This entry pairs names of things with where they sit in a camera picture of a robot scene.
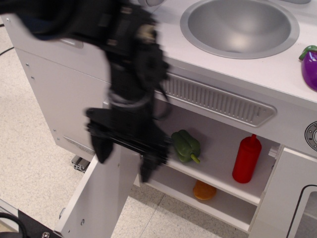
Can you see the round oven dial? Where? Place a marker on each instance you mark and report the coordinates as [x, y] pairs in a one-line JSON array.
[[311, 135]]

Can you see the white toy fridge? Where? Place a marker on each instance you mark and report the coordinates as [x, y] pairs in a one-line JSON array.
[[67, 77]]

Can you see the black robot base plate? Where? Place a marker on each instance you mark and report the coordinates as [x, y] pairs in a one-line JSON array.
[[27, 227]]

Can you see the orange toy food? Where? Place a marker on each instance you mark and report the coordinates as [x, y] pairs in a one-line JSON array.
[[204, 191]]

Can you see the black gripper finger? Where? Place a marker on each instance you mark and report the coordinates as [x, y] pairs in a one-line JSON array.
[[103, 148], [149, 164]]

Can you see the aluminium extrusion frame foot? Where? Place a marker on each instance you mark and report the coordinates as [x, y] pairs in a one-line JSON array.
[[80, 164]]

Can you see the white toy kitchen cabinet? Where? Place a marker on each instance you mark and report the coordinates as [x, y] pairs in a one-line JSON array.
[[276, 81]]

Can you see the red ketchup bottle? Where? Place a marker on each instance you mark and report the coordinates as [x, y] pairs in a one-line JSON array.
[[246, 159]]

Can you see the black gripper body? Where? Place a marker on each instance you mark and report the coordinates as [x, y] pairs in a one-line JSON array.
[[129, 131]]

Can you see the white cabinet door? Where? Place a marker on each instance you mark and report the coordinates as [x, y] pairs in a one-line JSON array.
[[99, 198]]

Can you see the silver round sink basin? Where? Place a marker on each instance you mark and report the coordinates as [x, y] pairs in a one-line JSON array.
[[239, 29]]

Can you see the green toy bell pepper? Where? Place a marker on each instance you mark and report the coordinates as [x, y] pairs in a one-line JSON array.
[[187, 148]]

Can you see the purple toy eggplant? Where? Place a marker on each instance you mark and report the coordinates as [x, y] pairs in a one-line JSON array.
[[308, 60]]

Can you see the grey vent grille panel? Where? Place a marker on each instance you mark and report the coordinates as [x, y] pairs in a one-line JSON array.
[[230, 105]]

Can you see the white oven door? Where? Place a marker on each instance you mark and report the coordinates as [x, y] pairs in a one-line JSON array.
[[292, 182]]

